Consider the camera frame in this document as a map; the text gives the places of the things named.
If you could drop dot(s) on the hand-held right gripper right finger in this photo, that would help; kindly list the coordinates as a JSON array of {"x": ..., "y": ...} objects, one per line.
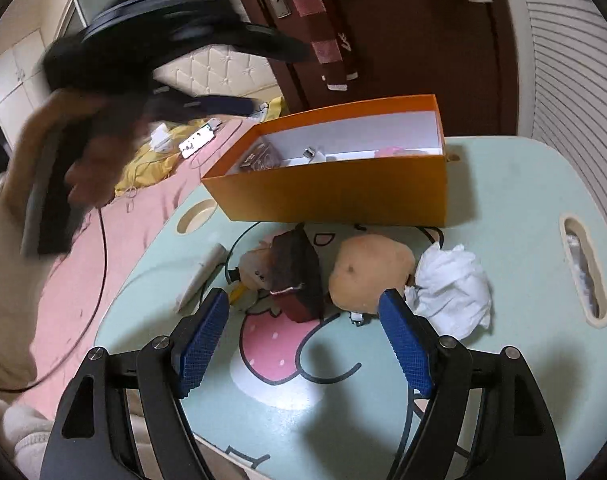
[{"x": 406, "y": 345}]

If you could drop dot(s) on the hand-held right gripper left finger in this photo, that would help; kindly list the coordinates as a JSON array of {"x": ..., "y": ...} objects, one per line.
[{"x": 203, "y": 342}]

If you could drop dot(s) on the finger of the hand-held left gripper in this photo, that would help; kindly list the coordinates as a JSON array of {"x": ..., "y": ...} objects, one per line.
[
  {"x": 278, "y": 45},
  {"x": 208, "y": 106}
]

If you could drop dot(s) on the white tissue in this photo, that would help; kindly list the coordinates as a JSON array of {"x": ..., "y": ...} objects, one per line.
[{"x": 453, "y": 290}]

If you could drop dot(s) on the orange cardboard box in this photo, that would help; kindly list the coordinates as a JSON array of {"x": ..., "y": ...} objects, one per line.
[{"x": 333, "y": 195}]

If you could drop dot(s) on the person's left forearm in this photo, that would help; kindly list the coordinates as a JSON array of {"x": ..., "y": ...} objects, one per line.
[{"x": 3, "y": 285}]

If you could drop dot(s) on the mint cartoon-print desktop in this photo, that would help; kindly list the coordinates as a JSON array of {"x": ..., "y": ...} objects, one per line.
[{"x": 508, "y": 220}]

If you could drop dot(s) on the person's left hand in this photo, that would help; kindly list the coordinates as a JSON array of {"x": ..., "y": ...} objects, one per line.
[{"x": 100, "y": 160}]

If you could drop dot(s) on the cream tufted headboard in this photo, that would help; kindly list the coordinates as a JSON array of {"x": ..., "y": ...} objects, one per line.
[{"x": 223, "y": 72}]

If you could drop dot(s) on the white power strip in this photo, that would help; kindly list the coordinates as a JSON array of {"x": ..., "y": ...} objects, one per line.
[{"x": 196, "y": 142}]

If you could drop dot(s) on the maroon pink striped scarf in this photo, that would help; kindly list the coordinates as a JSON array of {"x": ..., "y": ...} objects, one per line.
[{"x": 323, "y": 35}]

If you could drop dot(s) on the white pen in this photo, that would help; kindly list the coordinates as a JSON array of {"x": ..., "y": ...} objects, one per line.
[{"x": 199, "y": 276}]

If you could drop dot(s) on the small patterned packet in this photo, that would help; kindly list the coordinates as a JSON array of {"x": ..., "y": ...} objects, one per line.
[{"x": 257, "y": 157}]

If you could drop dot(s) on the tan plush toy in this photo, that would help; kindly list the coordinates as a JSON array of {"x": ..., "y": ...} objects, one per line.
[{"x": 368, "y": 270}]

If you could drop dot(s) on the yellow blanket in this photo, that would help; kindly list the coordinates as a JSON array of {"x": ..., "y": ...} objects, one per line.
[{"x": 148, "y": 170}]

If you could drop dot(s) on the white wardrobe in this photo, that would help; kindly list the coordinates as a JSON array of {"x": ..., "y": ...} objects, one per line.
[{"x": 13, "y": 75}]

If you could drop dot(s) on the dark brown block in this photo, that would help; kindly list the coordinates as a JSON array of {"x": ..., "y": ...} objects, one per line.
[{"x": 296, "y": 270}]

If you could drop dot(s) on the pink bed sheet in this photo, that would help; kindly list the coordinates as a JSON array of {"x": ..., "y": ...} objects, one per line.
[{"x": 133, "y": 240}]

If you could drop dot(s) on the brown wooden door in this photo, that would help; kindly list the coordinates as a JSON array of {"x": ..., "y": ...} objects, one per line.
[{"x": 408, "y": 35}]

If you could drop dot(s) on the small pink item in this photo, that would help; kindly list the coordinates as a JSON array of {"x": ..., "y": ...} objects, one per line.
[{"x": 396, "y": 151}]

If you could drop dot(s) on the person's cream-clothed leg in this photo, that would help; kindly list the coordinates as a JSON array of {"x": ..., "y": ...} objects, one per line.
[{"x": 18, "y": 435}]

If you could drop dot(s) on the white ribbed shutter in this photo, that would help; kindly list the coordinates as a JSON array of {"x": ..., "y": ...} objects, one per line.
[{"x": 573, "y": 85}]

